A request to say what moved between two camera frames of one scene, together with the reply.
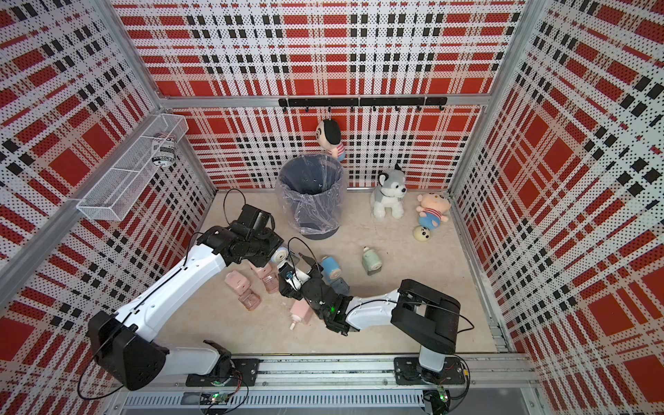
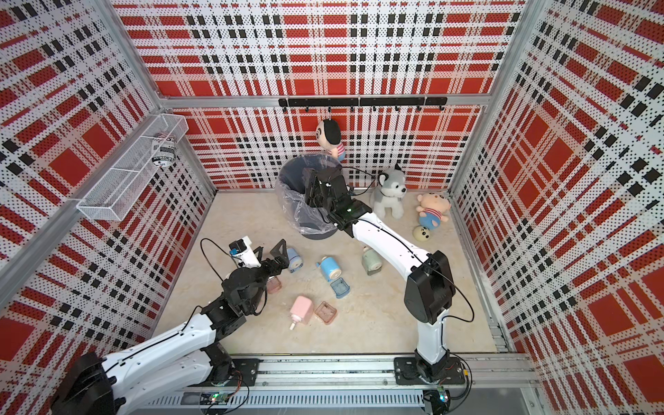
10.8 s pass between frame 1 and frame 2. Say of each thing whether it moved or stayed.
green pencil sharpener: stayed
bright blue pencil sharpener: stayed
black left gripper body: moved
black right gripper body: moved
